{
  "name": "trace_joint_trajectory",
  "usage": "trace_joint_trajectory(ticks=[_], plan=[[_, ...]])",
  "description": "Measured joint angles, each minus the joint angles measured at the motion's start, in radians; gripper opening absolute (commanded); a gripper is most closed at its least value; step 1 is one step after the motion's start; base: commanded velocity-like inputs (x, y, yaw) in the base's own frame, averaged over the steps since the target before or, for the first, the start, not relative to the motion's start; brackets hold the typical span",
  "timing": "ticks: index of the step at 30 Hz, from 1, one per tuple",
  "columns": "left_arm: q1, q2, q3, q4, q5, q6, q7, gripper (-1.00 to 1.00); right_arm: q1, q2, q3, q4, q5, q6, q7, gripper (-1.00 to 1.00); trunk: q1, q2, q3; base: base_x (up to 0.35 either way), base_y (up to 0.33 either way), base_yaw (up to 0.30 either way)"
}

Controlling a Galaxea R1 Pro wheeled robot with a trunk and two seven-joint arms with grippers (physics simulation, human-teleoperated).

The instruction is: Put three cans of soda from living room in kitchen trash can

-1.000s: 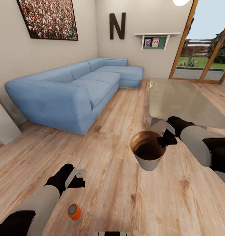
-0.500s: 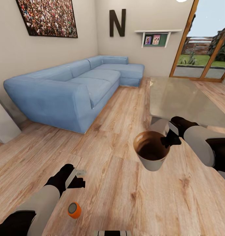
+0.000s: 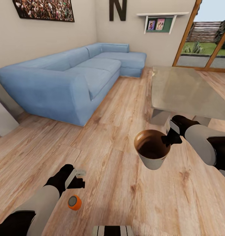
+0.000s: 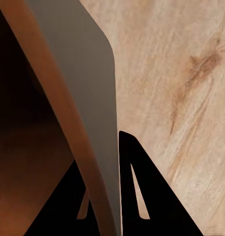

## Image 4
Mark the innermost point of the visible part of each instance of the trash can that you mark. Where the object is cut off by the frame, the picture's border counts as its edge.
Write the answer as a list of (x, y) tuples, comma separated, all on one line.
[(57, 105)]

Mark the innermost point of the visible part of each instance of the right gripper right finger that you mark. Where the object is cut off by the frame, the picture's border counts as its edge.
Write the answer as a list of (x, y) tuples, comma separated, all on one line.
[(167, 215)]

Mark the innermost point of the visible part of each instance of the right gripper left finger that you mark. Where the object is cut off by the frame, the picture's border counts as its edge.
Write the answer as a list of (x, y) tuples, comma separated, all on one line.
[(58, 217)]

